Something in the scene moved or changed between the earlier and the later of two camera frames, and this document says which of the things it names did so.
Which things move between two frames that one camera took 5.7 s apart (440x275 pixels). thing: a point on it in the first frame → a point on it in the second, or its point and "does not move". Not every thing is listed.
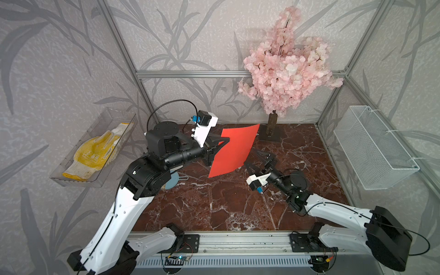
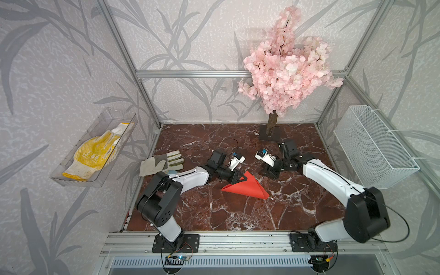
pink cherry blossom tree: x=281 y=74 does not move
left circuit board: x=177 y=260 does not move
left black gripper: x=212 y=144 → x=234 y=176
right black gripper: x=270 y=164 → x=269 y=172
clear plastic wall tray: x=89 y=158 does not move
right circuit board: x=319 y=261 does not move
